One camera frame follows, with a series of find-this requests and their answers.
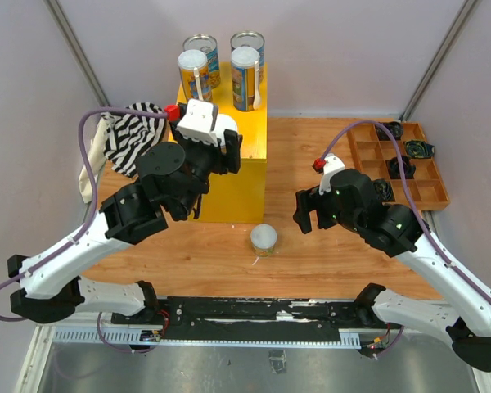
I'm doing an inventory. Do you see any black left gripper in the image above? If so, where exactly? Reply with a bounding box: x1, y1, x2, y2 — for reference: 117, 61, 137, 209
170, 118, 243, 218

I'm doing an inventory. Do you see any small yellow white-lid can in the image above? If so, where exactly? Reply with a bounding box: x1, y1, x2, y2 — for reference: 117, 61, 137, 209
214, 114, 238, 153

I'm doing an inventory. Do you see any yellow-green can clear lid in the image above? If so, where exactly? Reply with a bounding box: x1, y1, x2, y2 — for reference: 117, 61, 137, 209
250, 224, 277, 257

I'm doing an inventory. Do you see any purple-label can with spoon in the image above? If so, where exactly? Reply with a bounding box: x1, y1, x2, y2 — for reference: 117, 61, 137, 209
231, 47, 261, 112

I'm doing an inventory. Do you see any blue porridge can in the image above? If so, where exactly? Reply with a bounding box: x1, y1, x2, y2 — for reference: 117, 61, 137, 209
178, 49, 213, 102

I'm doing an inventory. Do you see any blue Progresso soup can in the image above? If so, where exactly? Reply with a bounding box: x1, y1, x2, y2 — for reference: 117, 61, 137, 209
182, 34, 221, 88
230, 30, 265, 83

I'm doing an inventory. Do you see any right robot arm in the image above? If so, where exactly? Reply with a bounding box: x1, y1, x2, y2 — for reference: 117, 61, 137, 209
293, 169, 491, 372

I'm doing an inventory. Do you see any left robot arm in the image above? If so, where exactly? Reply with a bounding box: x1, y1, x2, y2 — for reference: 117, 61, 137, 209
7, 129, 242, 324

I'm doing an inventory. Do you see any yellow wooden cabinet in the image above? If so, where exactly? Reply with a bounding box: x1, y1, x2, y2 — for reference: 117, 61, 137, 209
198, 61, 268, 224

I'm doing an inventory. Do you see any dark rolled sock lower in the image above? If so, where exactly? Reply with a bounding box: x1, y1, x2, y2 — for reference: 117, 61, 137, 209
372, 178, 394, 202

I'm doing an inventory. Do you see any wooden divided organizer tray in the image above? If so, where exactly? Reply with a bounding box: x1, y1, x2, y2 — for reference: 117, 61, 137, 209
346, 121, 451, 210

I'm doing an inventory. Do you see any black orange rolled sock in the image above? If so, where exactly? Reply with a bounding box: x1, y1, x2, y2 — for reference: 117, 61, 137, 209
386, 156, 416, 179

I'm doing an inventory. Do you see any black white striped cloth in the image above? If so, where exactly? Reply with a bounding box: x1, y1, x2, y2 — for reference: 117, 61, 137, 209
101, 112, 166, 178

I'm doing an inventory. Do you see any black rolled sock top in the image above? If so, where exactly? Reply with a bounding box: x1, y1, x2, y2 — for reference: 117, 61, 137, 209
375, 121, 403, 141

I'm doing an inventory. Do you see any green patterned rolled sock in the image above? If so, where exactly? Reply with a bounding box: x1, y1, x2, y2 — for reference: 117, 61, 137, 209
404, 140, 435, 160

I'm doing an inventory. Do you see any cream white cloth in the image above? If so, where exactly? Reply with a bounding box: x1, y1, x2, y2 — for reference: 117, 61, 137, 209
78, 118, 110, 204

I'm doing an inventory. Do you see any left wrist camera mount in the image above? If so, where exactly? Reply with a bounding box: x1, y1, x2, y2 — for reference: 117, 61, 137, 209
170, 98, 218, 147

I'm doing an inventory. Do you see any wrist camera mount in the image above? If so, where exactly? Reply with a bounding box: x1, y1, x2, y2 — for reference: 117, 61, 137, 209
313, 153, 345, 195
170, 98, 218, 147

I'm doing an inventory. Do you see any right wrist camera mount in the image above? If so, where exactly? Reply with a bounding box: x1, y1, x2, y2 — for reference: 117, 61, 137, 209
313, 153, 345, 195

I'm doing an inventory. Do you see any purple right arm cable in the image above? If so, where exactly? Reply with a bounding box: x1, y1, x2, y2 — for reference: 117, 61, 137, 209
318, 119, 491, 361

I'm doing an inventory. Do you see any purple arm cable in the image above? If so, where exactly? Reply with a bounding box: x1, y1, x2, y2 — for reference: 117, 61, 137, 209
318, 119, 491, 361
0, 106, 173, 355

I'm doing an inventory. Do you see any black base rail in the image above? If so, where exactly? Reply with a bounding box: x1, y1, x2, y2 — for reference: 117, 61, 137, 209
110, 296, 399, 344

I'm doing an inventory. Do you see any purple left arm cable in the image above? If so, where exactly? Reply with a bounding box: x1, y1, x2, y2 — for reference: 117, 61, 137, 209
0, 106, 173, 355

